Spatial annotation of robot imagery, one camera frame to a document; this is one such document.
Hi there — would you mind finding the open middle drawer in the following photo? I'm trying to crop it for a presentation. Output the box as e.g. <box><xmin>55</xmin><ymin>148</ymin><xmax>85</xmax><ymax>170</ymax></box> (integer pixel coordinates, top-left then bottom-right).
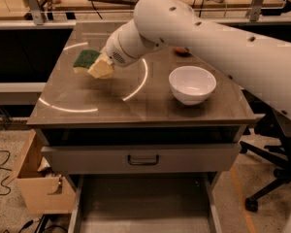
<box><xmin>68</xmin><ymin>174</ymin><xmax>223</xmax><ymax>233</ymax></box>

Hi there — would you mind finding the grey drawer cabinet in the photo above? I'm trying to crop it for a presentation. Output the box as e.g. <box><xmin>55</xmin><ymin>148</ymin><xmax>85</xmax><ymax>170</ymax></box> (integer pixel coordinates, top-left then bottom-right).
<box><xmin>26</xmin><ymin>19</ymin><xmax>256</xmax><ymax>233</ymax></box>

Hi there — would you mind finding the black office chair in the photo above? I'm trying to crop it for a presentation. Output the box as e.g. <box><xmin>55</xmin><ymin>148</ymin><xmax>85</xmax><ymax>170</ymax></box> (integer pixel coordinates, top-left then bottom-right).
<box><xmin>239</xmin><ymin>90</ymin><xmax>291</xmax><ymax>213</ymax></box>

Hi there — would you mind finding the white bowl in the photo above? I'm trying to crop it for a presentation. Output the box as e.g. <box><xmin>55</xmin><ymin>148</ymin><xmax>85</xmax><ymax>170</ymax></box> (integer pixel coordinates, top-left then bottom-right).
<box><xmin>169</xmin><ymin>66</ymin><xmax>217</xmax><ymax>106</ymax></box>

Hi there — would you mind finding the black floor cable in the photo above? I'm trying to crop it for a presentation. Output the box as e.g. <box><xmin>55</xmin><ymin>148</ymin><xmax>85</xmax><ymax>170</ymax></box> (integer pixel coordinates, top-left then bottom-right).
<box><xmin>0</xmin><ymin>146</ymin><xmax>13</xmax><ymax>212</ymax></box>

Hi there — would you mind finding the orange fruit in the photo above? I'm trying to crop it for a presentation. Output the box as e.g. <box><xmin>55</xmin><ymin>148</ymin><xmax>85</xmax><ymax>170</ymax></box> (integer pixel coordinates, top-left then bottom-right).
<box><xmin>174</xmin><ymin>47</ymin><xmax>189</xmax><ymax>54</ymax></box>

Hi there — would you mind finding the closed top drawer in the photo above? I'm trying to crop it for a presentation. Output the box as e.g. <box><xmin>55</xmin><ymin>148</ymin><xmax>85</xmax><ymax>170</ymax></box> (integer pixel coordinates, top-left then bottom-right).
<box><xmin>42</xmin><ymin>143</ymin><xmax>240</xmax><ymax>175</ymax></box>

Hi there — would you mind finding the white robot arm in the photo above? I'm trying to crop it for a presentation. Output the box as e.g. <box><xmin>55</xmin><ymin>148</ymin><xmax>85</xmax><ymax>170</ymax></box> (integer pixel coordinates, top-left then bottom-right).
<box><xmin>89</xmin><ymin>0</ymin><xmax>291</xmax><ymax>123</ymax></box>

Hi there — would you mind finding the green yellow sponge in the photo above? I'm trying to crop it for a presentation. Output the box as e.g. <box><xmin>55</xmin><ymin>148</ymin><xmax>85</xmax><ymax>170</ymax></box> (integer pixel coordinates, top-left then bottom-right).
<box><xmin>73</xmin><ymin>50</ymin><xmax>101</xmax><ymax>73</ymax></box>

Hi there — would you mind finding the cardboard box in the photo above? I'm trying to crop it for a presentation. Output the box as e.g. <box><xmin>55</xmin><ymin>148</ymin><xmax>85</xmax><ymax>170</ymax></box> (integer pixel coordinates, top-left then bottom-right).
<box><xmin>6</xmin><ymin>130</ymin><xmax>76</xmax><ymax>216</ymax></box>

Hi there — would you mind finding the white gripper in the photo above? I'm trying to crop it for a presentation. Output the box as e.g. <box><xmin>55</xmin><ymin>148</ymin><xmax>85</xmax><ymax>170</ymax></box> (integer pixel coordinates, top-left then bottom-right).
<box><xmin>87</xmin><ymin>31</ymin><xmax>136</xmax><ymax>79</ymax></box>

